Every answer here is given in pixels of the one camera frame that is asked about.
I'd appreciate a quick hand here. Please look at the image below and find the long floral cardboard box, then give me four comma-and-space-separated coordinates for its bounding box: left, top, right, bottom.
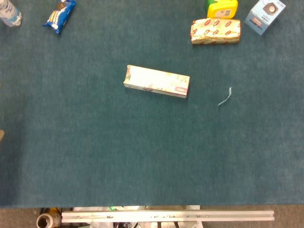
123, 65, 191, 98

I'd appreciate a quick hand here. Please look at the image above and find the small white paper strip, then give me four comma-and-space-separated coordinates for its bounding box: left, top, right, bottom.
218, 86, 232, 106

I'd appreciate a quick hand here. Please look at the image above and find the light blue cardboard box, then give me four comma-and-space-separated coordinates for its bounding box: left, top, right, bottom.
244, 0, 286, 36

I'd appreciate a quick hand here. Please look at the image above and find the brown tape roll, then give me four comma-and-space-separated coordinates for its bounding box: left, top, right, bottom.
36, 212, 57, 228

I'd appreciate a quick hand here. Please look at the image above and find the teal felt table cover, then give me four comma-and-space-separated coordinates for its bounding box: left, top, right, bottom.
0, 0, 304, 209

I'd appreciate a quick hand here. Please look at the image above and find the clear plastic water bottle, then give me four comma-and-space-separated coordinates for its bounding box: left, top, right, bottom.
0, 0, 23, 27

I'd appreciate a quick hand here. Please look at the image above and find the blue cookie packet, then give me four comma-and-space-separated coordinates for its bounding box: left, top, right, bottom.
42, 0, 77, 35

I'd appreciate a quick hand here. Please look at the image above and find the paper package with red print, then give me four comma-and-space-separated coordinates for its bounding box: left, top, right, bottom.
190, 18, 242, 45

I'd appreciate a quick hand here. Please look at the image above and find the yellow and green container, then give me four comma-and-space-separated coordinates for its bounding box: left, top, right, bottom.
205, 0, 238, 19

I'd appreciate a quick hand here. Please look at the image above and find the aluminium profile rail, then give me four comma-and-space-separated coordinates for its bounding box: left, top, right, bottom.
61, 210, 275, 223

